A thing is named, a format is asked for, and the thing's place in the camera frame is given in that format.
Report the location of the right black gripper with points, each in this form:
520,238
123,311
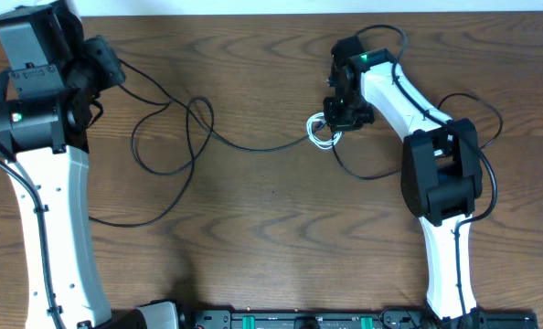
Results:
347,117

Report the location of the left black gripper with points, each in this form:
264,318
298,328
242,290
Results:
105,59

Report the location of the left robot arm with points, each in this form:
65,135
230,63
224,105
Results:
49,98

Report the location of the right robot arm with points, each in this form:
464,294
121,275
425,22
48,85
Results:
441,175

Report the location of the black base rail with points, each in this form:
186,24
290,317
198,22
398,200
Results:
168,314

